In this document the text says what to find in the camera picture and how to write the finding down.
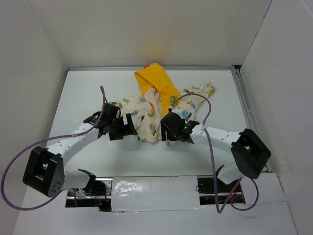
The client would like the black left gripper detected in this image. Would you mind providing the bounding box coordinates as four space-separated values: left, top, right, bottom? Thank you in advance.
109 113 137 141

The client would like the cream yellow dinosaur print jacket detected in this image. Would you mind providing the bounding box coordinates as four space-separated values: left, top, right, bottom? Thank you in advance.
110 63 216 143

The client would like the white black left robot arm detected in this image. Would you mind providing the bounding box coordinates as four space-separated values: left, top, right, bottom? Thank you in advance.
22 103 137 198

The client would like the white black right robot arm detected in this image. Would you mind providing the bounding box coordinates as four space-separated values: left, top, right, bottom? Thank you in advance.
160 112 271 192

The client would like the white taped base cover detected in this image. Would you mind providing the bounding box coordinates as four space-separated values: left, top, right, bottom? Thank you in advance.
111 176 201 212

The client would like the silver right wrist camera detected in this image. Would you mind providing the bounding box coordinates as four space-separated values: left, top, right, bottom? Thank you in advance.
168 106 181 115

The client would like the aluminium rail frame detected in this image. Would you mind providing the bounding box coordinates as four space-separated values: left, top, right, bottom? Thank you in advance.
66 64 272 173

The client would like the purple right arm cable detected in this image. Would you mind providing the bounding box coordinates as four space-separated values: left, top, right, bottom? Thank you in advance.
171 93 259 213

